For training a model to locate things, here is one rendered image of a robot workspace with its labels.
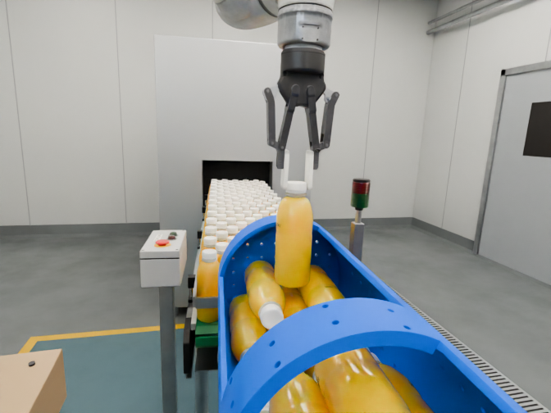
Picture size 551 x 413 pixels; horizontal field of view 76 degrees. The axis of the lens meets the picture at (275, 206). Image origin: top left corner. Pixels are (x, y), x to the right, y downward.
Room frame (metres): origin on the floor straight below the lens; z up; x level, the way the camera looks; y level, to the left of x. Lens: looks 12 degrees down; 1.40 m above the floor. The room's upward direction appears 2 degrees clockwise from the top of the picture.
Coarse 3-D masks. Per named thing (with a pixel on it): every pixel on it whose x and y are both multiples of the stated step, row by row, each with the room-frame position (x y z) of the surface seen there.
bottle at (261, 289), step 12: (252, 264) 0.71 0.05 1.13; (264, 264) 0.70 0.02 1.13; (252, 276) 0.65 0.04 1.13; (264, 276) 0.63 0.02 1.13; (252, 288) 0.60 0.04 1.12; (264, 288) 0.58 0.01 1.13; (276, 288) 0.59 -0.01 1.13; (252, 300) 0.58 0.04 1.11; (264, 300) 0.56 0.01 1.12; (276, 300) 0.56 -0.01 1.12
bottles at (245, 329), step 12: (288, 288) 0.67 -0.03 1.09; (240, 300) 0.65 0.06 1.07; (288, 300) 0.62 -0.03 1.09; (300, 300) 0.63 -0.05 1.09; (240, 312) 0.60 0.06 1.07; (252, 312) 0.60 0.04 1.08; (288, 312) 0.58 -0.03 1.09; (240, 324) 0.56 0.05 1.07; (252, 324) 0.55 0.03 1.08; (240, 336) 0.53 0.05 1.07; (252, 336) 0.53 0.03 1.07; (240, 348) 0.52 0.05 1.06; (312, 372) 0.53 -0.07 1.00; (264, 408) 0.38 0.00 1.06
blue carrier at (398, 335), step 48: (240, 240) 0.67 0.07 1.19; (336, 240) 0.64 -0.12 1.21; (240, 288) 0.72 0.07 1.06; (384, 288) 0.41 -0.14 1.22; (288, 336) 0.31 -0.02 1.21; (336, 336) 0.28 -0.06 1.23; (384, 336) 0.29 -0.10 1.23; (432, 336) 0.30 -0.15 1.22; (240, 384) 0.30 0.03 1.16; (432, 384) 0.40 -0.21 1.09; (480, 384) 0.24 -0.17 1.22
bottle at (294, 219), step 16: (288, 208) 0.61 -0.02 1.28; (304, 208) 0.61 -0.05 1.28; (288, 224) 0.60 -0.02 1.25; (304, 224) 0.60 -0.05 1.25; (288, 240) 0.60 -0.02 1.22; (304, 240) 0.60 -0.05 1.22; (288, 256) 0.60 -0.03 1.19; (304, 256) 0.60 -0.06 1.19; (288, 272) 0.60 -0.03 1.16; (304, 272) 0.60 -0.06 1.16
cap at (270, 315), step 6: (264, 306) 0.55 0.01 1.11; (270, 306) 0.54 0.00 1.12; (276, 306) 0.54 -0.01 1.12; (264, 312) 0.53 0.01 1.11; (270, 312) 0.53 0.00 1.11; (276, 312) 0.53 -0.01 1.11; (282, 312) 0.54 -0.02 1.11; (264, 318) 0.53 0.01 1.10; (270, 318) 0.53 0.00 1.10; (276, 318) 0.54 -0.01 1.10; (282, 318) 0.54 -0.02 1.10; (264, 324) 0.53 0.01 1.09; (270, 324) 0.53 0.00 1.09
